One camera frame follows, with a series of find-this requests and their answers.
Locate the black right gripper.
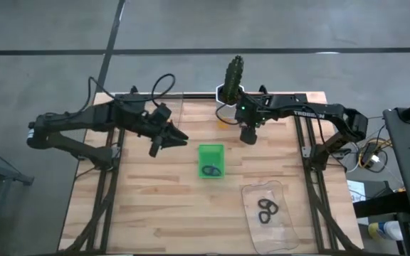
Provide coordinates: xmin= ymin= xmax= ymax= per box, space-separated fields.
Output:
xmin=234 ymin=94 xmax=268 ymax=146

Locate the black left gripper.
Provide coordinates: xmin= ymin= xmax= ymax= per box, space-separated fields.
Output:
xmin=127 ymin=105 xmax=190 ymax=159

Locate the green plastic basket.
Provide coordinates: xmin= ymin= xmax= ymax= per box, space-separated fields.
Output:
xmin=197 ymin=143 xmax=226 ymax=180

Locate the green cactus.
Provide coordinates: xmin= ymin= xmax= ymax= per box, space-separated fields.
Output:
xmin=222 ymin=54 xmax=246 ymax=105

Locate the white paper sheet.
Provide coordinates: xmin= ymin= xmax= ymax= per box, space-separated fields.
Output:
xmin=346 ymin=179 xmax=367 ymax=205

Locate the grey metal stand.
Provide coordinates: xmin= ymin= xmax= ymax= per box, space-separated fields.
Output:
xmin=0 ymin=141 xmax=36 ymax=256

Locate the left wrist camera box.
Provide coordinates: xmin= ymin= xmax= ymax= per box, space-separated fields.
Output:
xmin=151 ymin=102 xmax=173 ymax=124

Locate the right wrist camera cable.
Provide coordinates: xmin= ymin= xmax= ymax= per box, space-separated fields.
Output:
xmin=214 ymin=102 xmax=241 ymax=127

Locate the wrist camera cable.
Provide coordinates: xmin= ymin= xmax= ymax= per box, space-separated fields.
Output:
xmin=214 ymin=102 xmax=241 ymax=127
xmin=86 ymin=73 xmax=177 ymax=108

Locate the black metal table frame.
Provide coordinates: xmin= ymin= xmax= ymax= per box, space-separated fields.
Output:
xmin=61 ymin=85 xmax=362 ymax=255

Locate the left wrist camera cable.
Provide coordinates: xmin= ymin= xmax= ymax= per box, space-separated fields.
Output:
xmin=86 ymin=73 xmax=177 ymax=108

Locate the yellow cable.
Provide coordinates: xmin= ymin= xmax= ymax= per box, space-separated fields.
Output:
xmin=358 ymin=139 xmax=394 ymax=170

